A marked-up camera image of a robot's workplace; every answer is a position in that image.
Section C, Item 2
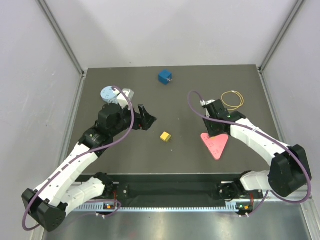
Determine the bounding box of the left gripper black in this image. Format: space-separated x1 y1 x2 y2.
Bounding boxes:
110 102 156 137

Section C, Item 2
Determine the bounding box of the pink triangular power strip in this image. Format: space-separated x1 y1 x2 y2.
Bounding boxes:
200 133 229 161

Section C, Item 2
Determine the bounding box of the yellow USB cable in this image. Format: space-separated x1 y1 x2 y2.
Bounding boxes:
221 90 245 112

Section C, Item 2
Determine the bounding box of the yellow two-port USB charger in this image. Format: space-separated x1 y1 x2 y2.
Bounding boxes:
160 131 172 143

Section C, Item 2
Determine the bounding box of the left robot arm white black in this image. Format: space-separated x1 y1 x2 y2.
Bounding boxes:
21 103 157 232

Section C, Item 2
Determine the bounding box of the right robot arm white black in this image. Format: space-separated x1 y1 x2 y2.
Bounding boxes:
200 100 312 198

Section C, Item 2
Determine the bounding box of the blue cube plug adapter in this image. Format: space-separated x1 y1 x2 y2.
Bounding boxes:
158 69 173 85

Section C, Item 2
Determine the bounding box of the light blue round power strip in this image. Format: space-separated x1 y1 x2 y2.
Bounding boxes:
100 86 120 104

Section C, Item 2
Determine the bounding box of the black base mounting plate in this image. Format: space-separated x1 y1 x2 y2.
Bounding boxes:
84 173 266 207

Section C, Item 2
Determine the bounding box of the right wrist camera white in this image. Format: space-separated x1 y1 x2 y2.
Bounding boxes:
200 99 215 107

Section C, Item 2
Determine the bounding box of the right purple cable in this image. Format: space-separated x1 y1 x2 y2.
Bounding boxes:
187 90 313 203

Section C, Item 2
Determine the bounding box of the purple cable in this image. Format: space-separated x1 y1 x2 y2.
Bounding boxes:
22 86 137 231
187 90 313 203

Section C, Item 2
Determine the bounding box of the slotted cable duct rail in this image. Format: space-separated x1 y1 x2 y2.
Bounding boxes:
73 201 253 213

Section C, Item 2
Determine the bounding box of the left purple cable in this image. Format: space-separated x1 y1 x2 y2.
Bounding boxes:
22 86 137 231

